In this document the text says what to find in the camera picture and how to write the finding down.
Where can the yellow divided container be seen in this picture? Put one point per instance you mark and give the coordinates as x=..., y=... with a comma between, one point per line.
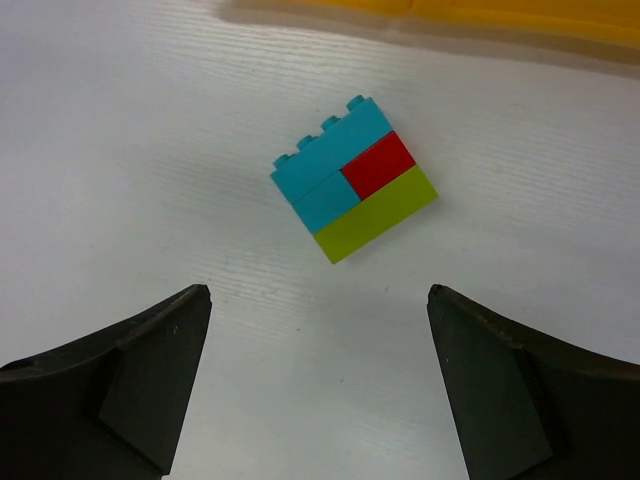
x=603, y=30

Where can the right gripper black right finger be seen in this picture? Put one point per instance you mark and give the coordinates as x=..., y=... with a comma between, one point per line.
x=527, y=405

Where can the multicolor lego block assembly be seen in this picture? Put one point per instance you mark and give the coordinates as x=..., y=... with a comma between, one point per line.
x=352, y=182

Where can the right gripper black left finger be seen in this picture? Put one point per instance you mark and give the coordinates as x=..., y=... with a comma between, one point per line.
x=110, y=405

